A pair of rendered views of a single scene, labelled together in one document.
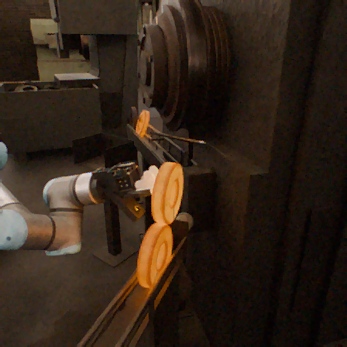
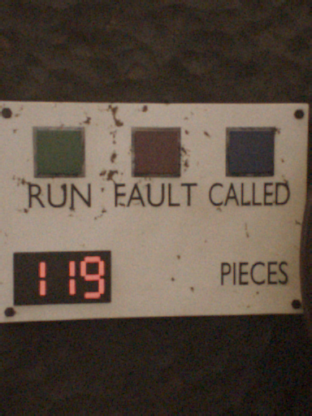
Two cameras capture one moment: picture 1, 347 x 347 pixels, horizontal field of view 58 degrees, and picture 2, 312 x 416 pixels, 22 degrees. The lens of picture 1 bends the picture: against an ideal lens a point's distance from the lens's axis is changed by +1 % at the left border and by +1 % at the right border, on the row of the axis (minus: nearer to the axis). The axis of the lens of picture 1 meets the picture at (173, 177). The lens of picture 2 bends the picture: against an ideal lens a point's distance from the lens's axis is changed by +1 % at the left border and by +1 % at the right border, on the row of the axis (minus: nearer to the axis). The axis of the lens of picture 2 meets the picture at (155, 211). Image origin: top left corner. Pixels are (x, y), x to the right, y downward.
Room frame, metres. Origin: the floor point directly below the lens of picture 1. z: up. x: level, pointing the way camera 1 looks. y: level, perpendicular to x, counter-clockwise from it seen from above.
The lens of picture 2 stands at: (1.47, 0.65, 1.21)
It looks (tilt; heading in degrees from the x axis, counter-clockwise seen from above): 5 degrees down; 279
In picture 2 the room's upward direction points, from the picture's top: straight up
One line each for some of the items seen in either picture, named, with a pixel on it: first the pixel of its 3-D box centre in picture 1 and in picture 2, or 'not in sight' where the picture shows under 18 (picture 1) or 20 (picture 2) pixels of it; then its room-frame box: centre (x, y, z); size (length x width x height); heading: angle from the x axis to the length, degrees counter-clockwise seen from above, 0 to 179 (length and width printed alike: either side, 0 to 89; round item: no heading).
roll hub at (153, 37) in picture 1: (149, 67); not in sight; (1.19, 0.08, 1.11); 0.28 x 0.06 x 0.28; 16
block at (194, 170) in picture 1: (197, 199); not in sight; (1.00, -0.09, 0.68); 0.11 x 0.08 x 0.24; 106
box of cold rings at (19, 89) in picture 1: (52, 115); not in sight; (3.67, 1.42, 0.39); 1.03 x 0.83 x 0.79; 110
